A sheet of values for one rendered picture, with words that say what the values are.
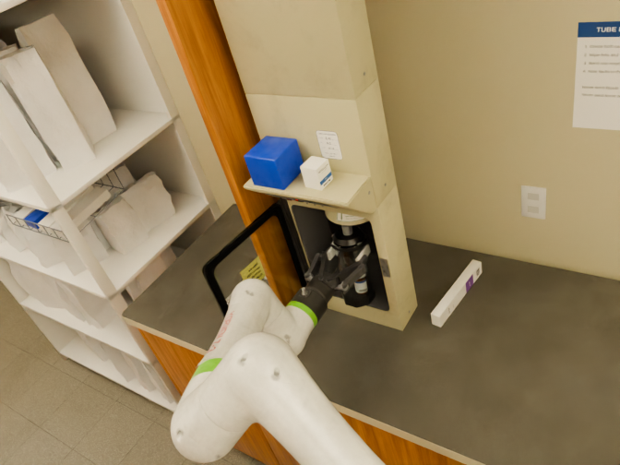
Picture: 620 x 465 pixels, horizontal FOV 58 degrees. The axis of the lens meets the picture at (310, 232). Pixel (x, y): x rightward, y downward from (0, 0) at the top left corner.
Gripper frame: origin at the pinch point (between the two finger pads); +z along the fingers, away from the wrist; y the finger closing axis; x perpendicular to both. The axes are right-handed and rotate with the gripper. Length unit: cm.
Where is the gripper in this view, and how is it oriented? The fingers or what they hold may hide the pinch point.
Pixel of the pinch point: (350, 249)
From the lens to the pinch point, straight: 161.5
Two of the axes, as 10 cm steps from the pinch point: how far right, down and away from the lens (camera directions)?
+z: 5.2, -6.2, 5.8
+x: 2.4, 7.6, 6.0
